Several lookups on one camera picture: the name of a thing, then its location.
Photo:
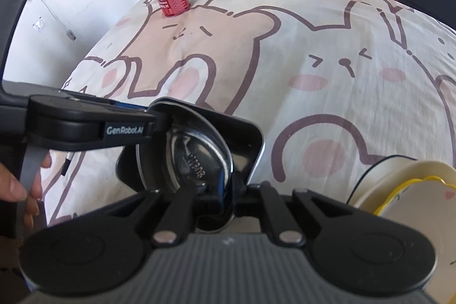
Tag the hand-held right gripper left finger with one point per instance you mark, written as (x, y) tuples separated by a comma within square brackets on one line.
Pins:
[(223, 190)]

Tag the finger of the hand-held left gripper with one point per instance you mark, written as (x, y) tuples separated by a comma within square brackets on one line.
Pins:
[(160, 122)]

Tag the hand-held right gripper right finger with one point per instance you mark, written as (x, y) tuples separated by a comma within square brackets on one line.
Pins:
[(238, 197)]

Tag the round steel bowl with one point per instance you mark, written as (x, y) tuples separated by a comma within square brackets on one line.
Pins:
[(192, 154)]

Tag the steel square tray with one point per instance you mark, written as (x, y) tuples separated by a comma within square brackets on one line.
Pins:
[(245, 143)]

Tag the cream ceramic mug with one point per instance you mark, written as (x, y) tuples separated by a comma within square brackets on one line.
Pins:
[(402, 175)]

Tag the white bowl yellow scalloped rim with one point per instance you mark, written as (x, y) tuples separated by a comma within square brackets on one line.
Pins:
[(420, 218)]

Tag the person's left hand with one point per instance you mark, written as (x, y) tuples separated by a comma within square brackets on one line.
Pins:
[(17, 190)]

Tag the black pen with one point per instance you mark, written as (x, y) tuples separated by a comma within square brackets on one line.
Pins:
[(67, 164)]

